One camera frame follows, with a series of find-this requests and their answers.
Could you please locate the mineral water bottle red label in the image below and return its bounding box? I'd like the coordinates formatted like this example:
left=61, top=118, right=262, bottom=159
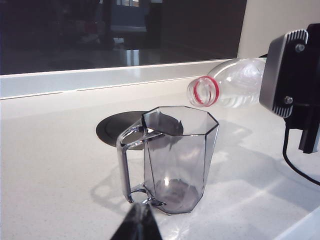
left=186, top=57, right=267, bottom=109

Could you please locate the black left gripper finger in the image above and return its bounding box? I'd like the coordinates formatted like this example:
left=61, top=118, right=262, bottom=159
left=109, top=202, right=163, bottom=240

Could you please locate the dark window pane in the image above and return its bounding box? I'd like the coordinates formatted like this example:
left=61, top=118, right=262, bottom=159
left=0, top=0, right=248, bottom=76

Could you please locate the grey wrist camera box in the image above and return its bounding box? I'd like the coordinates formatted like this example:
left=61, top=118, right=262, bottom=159
left=259, top=28, right=309, bottom=118

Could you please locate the round dark metal disc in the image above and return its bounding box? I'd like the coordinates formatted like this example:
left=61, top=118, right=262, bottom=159
left=95, top=110, right=185, bottom=151

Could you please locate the clear grey faceted mug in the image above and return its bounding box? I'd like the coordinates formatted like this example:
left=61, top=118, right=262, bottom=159
left=116, top=105, right=220, bottom=216

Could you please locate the black camera cable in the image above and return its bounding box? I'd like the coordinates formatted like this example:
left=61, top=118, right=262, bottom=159
left=282, top=124, right=320, bottom=186

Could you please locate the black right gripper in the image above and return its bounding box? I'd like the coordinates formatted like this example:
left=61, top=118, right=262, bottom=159
left=284, top=23, right=320, bottom=155

